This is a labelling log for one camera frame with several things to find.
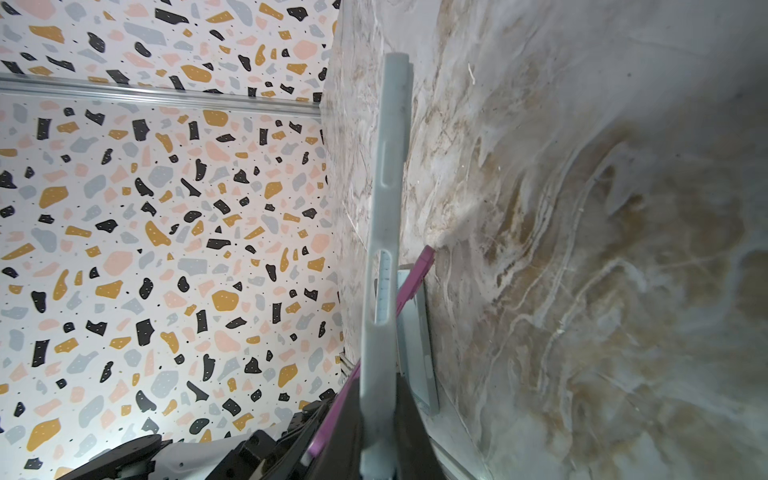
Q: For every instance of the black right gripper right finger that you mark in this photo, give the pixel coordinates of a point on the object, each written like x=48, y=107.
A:
x=416, y=459

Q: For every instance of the mint phone case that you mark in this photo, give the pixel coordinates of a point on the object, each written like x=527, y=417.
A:
x=415, y=352

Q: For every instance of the left corner aluminium post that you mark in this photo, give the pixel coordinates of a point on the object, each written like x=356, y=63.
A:
x=26, y=85

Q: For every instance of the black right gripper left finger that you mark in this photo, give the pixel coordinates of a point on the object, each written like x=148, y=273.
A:
x=341, y=432

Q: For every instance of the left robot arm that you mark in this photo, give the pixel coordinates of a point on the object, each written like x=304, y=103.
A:
x=251, y=456

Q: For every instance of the purple phone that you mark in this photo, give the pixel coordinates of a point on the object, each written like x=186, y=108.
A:
x=407, y=291

